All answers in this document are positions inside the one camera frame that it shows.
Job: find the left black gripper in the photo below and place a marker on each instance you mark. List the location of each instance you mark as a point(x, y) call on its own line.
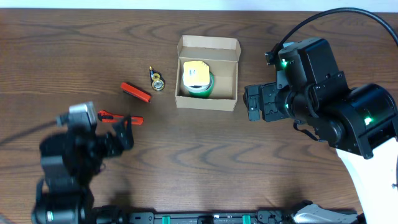
point(124, 137)

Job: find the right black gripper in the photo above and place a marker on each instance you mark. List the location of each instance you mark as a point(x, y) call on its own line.
point(268, 93)

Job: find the yellow black correction tape dispenser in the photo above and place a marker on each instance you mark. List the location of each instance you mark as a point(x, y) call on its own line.
point(156, 80)

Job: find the green tape roll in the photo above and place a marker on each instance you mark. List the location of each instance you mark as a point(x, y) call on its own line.
point(205, 94)

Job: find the yellow sticky note pad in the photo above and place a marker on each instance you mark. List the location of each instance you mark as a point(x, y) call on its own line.
point(196, 73)

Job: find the white tape roll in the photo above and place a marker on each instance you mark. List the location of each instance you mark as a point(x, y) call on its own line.
point(203, 88)

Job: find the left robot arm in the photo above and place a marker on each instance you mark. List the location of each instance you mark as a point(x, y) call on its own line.
point(70, 200)

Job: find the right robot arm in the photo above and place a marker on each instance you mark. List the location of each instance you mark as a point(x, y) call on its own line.
point(360, 123)

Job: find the red utility knife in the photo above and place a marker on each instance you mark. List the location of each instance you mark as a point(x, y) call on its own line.
point(107, 117)

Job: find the open cardboard box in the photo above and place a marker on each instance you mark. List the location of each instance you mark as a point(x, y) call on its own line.
point(222, 55)

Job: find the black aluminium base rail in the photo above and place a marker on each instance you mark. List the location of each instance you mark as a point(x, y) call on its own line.
point(305, 212)

